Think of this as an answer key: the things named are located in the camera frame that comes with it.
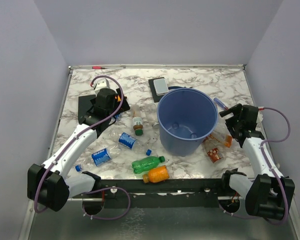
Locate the red cap clear bottle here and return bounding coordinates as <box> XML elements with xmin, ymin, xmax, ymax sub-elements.
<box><xmin>203</xmin><ymin>139</ymin><xmax>223</xmax><ymax>163</ymax></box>

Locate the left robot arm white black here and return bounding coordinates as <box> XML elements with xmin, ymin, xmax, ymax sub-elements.
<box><xmin>27</xmin><ymin>88</ymin><xmax>128</xmax><ymax>213</ymax></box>

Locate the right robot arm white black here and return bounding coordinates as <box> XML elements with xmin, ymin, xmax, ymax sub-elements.
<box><xmin>219</xmin><ymin>104</ymin><xmax>295</xmax><ymax>225</ymax></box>

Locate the blue plastic bin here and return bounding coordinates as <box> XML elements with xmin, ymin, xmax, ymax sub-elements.
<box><xmin>157</xmin><ymin>87</ymin><xmax>218</xmax><ymax>157</ymax></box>

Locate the brown coffee bottle green cap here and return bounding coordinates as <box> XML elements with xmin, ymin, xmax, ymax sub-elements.
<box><xmin>130</xmin><ymin>104</ymin><xmax>144</xmax><ymax>136</ymax></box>

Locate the black flat box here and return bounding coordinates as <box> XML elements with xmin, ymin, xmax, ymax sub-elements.
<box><xmin>77</xmin><ymin>94</ymin><xmax>98</xmax><ymax>126</ymax></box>

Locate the blue red screwdriver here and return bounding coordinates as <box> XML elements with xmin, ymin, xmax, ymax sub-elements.
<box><xmin>213</xmin><ymin>97</ymin><xmax>228</xmax><ymax>111</ymax></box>

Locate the orange label crushed bottle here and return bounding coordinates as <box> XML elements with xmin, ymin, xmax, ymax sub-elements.
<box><xmin>208</xmin><ymin>125</ymin><xmax>233</xmax><ymax>148</ymax></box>

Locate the crushed pepsi bottle upper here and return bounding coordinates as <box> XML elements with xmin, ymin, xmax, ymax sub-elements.
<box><xmin>109</xmin><ymin>129</ymin><xmax>147</xmax><ymax>154</ymax></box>

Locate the crushed pepsi bottle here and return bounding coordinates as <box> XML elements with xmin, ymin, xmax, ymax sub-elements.
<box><xmin>74</xmin><ymin>145</ymin><xmax>122</xmax><ymax>172</ymax></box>
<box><xmin>109</xmin><ymin>129</ymin><xmax>147</xmax><ymax>154</ymax></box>

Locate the white device on black tray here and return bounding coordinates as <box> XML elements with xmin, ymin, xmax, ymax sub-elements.
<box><xmin>148</xmin><ymin>77</ymin><xmax>169</xmax><ymax>103</ymax></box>

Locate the loose blue bottle cap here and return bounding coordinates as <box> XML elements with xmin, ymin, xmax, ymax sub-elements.
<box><xmin>146</xmin><ymin>149</ymin><xmax>152</xmax><ymax>156</ymax></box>

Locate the crushed pepsi bottle lower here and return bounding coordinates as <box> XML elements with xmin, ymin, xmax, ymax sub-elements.
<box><xmin>74</xmin><ymin>145</ymin><xmax>122</xmax><ymax>172</ymax></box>

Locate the green plastic bottle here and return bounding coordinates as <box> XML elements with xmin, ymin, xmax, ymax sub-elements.
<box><xmin>131</xmin><ymin>156</ymin><xmax>166</xmax><ymax>174</ymax></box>

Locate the orange juice bottle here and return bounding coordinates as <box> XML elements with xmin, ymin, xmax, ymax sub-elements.
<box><xmin>142</xmin><ymin>165</ymin><xmax>170</xmax><ymax>184</ymax></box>

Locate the black base bar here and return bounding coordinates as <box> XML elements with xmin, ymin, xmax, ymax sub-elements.
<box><xmin>71</xmin><ymin>177</ymin><xmax>243</xmax><ymax>209</ymax></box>

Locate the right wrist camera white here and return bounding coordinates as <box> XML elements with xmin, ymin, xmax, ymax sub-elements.
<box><xmin>256</xmin><ymin>106</ymin><xmax>265</xmax><ymax>124</ymax></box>

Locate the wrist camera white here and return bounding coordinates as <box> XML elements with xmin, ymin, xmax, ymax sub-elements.
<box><xmin>256</xmin><ymin>106</ymin><xmax>265</xmax><ymax>124</ymax></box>
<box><xmin>93</xmin><ymin>78</ymin><xmax>110</xmax><ymax>91</ymax></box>

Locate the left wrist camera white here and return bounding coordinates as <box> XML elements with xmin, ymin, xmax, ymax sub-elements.
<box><xmin>93</xmin><ymin>78</ymin><xmax>110</xmax><ymax>91</ymax></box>

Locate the red marker on rail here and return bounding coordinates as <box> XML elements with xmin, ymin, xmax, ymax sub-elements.
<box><xmin>91</xmin><ymin>66</ymin><xmax>107</xmax><ymax>70</ymax></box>

